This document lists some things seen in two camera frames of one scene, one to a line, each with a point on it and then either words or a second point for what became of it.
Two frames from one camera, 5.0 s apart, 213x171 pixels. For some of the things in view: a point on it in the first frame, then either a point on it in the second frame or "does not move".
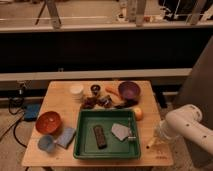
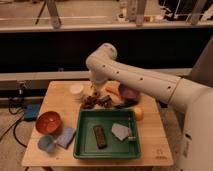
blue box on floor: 31,111 does not move
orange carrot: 111,89 does not move
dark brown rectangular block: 100,136 does not move
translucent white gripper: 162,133 -> 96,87
